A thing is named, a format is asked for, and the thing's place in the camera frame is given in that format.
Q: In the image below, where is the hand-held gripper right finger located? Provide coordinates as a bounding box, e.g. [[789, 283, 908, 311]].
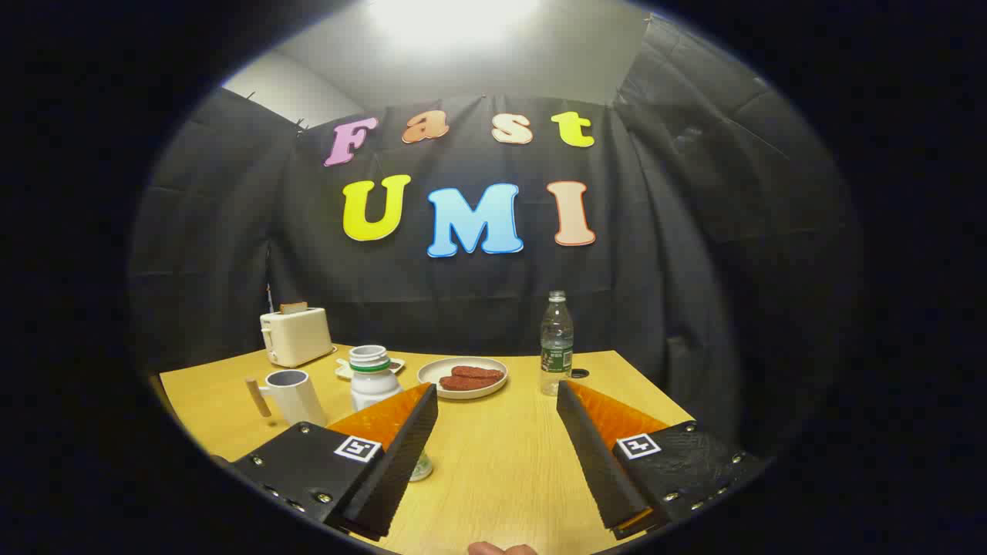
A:
[[557, 380, 764, 540]]

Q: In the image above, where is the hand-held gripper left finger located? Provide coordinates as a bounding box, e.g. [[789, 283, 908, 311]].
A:
[[231, 383, 439, 540]]

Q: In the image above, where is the white juice bottle green ring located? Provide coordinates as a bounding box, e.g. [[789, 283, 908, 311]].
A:
[[349, 345, 403, 412]]

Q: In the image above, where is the white cup with wooden handle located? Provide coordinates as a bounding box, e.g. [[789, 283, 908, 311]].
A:
[[245, 369, 328, 428]]

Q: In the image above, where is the clear plastic water bottle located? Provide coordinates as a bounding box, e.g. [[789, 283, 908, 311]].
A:
[[540, 291, 574, 397]]

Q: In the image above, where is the yellow wooden table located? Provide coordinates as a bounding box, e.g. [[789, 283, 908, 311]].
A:
[[158, 345, 695, 555]]

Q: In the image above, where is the cream round plate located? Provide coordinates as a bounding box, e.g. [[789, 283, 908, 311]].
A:
[[417, 356, 509, 400]]

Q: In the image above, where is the white divided dish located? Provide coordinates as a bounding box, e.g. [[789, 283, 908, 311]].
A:
[[335, 357, 406, 381]]

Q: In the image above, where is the cream toaster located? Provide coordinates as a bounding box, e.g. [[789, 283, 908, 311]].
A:
[[260, 306, 335, 368]]

